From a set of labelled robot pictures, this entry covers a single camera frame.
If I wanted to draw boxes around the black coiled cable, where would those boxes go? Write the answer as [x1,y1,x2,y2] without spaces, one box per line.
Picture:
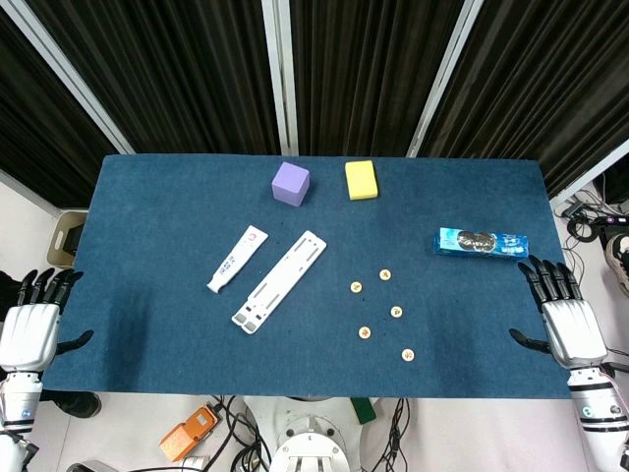
[553,192,606,257]

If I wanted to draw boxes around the purple foam cube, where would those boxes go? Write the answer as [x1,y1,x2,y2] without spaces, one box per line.
[270,161,312,207]

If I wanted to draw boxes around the black monitor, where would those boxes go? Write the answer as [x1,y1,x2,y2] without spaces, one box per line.
[593,165,629,207]

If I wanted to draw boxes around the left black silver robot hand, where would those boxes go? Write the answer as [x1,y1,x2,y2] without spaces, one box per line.
[0,267,94,374]

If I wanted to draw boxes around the yellow sponge block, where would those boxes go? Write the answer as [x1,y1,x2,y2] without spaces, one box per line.
[344,159,382,202]

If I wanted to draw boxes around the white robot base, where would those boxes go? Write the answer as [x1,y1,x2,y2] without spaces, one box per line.
[243,395,379,472]

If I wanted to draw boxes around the black cable bundle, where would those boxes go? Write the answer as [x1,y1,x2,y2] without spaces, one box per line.
[208,395,272,472]

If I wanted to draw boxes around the white toothpaste tube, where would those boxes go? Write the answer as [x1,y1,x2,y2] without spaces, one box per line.
[205,224,270,295]

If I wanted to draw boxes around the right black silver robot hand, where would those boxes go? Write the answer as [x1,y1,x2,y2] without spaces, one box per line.
[508,255,610,373]

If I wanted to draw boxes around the black pleated curtain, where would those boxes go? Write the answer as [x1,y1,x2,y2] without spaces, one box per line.
[289,0,466,157]
[417,0,629,199]
[0,9,119,208]
[24,0,282,156]

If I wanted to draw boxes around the white frame post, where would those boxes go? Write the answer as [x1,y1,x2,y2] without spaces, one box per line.
[548,145,629,204]
[406,0,486,158]
[260,0,300,157]
[0,0,136,155]

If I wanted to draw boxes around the orange foot pedal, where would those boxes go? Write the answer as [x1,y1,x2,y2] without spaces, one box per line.
[158,404,219,463]

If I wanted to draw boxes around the blue felt table cloth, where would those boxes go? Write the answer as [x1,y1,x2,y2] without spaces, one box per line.
[42,154,575,400]

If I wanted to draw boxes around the green block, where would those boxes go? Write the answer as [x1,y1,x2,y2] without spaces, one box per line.
[349,396,378,425]

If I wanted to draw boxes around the black shoe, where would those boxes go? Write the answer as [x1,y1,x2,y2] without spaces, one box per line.
[41,391,103,420]

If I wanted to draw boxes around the blue cookie box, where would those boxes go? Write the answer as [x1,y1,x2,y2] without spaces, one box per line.
[431,226,531,260]

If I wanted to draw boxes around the white plastic folding stand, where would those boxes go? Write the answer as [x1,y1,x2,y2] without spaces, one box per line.
[230,229,328,336]

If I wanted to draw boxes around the beige plastic bin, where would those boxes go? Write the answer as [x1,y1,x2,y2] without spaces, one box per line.
[45,209,89,270]

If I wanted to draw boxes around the white black sneaker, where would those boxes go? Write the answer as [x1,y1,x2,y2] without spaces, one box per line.
[604,233,629,298]

